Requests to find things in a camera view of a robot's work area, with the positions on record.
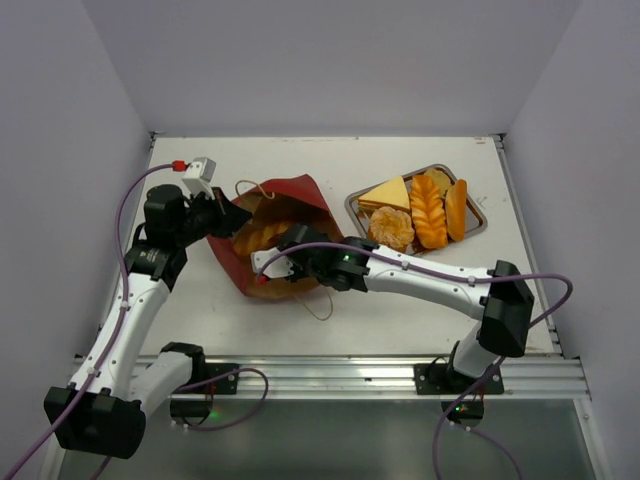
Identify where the long twisted fake bread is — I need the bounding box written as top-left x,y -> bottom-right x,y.
233,221 -> 293,256

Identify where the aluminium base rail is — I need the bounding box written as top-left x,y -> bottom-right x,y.
64,354 -> 586,401

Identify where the fake brown toast slice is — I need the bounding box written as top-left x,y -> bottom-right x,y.
424,168 -> 453,198

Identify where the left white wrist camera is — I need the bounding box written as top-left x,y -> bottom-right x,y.
171,157 -> 216,199

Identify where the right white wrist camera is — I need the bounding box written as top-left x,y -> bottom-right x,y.
250,247 -> 294,284

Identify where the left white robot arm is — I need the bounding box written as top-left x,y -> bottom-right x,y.
44,184 -> 252,459

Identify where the fake triangle sandwich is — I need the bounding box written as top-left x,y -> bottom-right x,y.
357,176 -> 410,212

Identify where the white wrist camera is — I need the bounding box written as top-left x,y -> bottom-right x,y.
171,157 -> 216,199
250,247 -> 294,284

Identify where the orange fake bread loaf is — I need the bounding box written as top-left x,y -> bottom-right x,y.
444,179 -> 467,242

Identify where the braided fake bread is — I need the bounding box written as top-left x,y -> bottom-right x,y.
409,175 -> 448,250

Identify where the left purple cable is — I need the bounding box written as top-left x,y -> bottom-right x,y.
0,162 -> 269,480

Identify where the red brown paper bag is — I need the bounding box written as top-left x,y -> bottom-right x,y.
207,174 -> 343,301

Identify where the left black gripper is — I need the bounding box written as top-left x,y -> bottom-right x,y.
174,186 -> 252,246

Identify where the round sugared fake bun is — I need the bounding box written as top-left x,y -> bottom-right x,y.
368,206 -> 415,253

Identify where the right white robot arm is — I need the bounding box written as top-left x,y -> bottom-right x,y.
276,223 -> 534,393

